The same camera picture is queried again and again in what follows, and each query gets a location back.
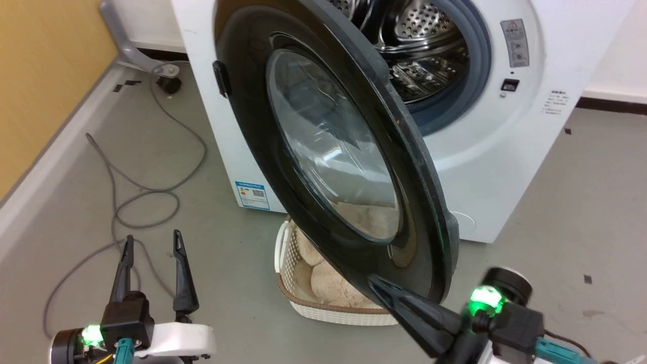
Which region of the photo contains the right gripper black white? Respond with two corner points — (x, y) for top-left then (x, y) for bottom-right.
(366, 266), (546, 364)

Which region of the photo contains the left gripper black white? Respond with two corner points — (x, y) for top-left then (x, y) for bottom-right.
(49, 230), (218, 364)

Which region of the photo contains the black round washing machine door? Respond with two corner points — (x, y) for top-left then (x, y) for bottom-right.
(212, 0), (460, 305)

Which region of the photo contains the white washing machine body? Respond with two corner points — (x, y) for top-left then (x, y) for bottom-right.
(171, 0), (635, 245)

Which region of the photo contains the grey rubber door gasket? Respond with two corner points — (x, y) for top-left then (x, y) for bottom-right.
(404, 0), (492, 137)

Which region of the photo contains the beige fluffy clothing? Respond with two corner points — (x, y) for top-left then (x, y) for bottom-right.
(293, 202), (401, 309)

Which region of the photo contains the blue white energy label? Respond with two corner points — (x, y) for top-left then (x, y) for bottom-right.
(235, 180), (270, 211)

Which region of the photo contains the white woven laundry basket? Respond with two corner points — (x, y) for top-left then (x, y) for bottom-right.
(274, 216), (401, 326)

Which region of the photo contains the black chair caster wheel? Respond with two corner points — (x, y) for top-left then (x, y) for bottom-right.
(158, 75), (182, 95)

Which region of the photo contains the grey chair base leg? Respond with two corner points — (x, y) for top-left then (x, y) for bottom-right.
(99, 0), (181, 77)

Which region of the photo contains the small printed text label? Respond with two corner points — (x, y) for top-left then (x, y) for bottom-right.
(542, 89), (570, 115)

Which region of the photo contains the steel perforated washer drum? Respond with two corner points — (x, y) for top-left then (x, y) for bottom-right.
(329, 0), (471, 105)

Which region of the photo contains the grey warning sticker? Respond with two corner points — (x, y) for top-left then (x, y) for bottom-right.
(500, 19), (531, 68)

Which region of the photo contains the teal left gripper cable connector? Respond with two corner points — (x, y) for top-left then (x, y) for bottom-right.
(113, 339), (136, 364)

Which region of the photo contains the teal gripper cable connector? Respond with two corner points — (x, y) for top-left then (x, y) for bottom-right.
(113, 339), (136, 364)
(533, 337), (597, 364)

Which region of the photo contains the teal right gripper cable connector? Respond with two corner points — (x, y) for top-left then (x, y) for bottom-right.
(533, 337), (597, 364)

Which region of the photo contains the grey power cable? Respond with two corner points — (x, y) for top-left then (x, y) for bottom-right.
(42, 61), (208, 339)

